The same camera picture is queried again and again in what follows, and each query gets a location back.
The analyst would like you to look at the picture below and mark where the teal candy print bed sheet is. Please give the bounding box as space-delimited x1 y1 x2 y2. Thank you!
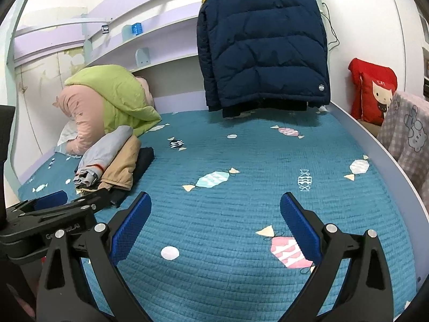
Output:
17 109 418 322

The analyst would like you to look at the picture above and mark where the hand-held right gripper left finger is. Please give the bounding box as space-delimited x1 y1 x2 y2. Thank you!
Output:
36 191 158 322

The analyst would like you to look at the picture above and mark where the grey and navy zip jacket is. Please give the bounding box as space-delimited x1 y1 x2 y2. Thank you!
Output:
74 126 132 188

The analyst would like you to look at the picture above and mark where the white pillow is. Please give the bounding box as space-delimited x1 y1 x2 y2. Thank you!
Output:
57 121 79 156

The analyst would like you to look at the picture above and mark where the tan jacket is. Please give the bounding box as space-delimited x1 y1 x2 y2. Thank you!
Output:
97 136 143 192

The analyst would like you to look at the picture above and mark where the black cable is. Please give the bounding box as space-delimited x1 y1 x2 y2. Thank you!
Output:
320 2 340 52

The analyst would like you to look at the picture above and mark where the black hanging garment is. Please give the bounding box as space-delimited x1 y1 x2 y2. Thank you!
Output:
221 102 309 119

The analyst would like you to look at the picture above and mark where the black panel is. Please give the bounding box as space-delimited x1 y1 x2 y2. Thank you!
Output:
0 105 17 225

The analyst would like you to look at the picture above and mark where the green quilt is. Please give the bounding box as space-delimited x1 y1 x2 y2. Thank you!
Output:
64 65 162 138

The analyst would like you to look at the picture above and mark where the red cartoon cushion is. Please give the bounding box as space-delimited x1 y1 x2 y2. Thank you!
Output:
348 58 398 126

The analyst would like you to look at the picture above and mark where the pink checked cartoon cloth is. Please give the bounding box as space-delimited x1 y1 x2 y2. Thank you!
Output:
377 90 429 195

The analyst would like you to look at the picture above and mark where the black folded garment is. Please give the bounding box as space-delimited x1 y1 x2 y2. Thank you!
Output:
107 148 155 208

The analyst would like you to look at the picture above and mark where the white and lavender wall shelf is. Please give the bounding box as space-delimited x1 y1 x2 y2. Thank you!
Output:
13 0 205 74

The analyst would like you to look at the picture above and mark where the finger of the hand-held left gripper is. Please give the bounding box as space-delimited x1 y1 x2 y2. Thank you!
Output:
20 188 111 224
5 191 69 217

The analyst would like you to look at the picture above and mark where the white bed frame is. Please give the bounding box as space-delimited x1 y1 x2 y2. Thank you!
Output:
327 102 429 296

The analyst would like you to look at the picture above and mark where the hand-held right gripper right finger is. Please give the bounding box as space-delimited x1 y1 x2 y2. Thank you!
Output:
280 192 394 322

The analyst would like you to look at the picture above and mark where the navy and yellow puffer jacket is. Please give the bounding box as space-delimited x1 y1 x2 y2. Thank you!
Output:
196 0 332 112

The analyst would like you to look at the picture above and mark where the pink quilt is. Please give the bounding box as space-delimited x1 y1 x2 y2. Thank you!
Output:
53 77 155 156

